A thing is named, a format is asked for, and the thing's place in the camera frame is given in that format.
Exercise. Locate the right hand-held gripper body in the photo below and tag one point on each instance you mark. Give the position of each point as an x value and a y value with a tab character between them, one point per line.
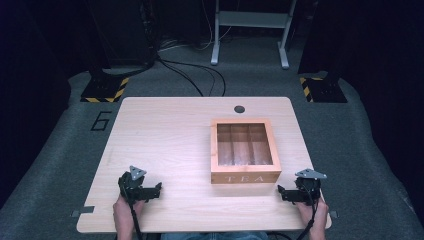
308	188

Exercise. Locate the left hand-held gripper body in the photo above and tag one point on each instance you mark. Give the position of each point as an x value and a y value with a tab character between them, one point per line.
130	186

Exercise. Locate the person's right hand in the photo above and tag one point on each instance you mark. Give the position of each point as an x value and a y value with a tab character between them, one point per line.
315	211

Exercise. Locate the person's left hand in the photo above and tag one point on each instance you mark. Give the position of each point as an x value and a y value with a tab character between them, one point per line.
124	210

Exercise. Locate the grey tape strip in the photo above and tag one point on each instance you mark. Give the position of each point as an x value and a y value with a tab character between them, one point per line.
334	214
83	211

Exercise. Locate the wooden box with glass lid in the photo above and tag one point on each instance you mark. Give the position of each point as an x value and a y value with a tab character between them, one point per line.
245	151

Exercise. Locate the round dark table grommet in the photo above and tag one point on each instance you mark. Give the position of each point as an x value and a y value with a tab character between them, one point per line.
239	109

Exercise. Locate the black hazard-striped stand base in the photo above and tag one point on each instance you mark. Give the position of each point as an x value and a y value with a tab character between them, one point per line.
325	90
104	90

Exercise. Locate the black cabinet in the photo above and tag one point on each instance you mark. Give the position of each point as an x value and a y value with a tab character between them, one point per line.
123	33

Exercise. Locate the white metal stand frame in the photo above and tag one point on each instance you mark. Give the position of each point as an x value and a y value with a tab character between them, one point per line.
250	20

